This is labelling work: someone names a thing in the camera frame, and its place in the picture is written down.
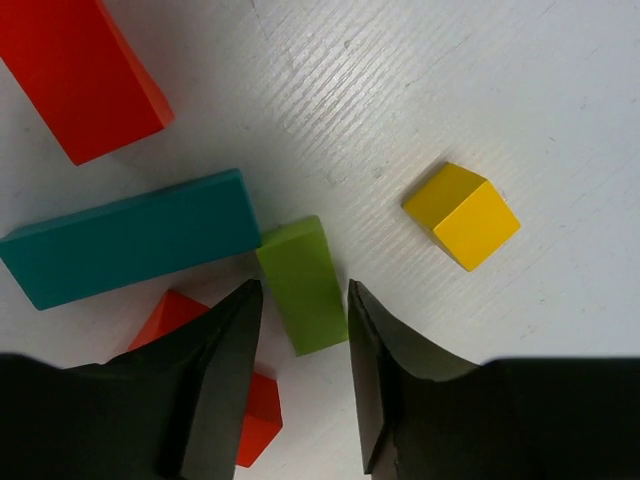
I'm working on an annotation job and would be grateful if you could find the short red wood block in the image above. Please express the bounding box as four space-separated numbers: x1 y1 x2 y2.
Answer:
127 290 210 351

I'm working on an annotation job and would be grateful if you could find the long red wood block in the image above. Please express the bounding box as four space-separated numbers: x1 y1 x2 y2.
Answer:
1 1 174 165

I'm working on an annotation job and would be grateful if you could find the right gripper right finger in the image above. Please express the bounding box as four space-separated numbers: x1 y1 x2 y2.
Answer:
348 280 639 479

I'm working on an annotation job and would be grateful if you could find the teal long wood block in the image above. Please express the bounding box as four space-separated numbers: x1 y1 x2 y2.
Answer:
1 169 261 310

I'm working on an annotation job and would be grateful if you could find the yellow wood cube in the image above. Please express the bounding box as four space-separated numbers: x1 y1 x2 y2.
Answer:
402 162 520 272

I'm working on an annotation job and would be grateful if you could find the small red wood cube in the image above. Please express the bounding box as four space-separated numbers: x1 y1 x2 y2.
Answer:
236 372 283 468

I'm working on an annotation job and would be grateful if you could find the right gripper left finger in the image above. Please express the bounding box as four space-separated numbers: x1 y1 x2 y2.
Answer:
1 279 263 479

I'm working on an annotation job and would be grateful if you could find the long green wood block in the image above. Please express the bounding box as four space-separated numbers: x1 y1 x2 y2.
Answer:
256 215 348 356

